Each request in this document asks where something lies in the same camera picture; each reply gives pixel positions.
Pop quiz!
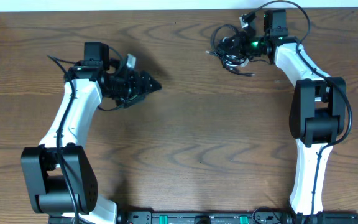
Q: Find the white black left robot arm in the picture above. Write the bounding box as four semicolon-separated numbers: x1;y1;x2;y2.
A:
21;42;162;223

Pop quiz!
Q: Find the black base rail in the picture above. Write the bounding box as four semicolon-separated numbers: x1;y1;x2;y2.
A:
48;210;358;224

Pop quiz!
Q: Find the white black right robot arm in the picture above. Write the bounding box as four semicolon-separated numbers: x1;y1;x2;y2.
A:
211;9;352;223

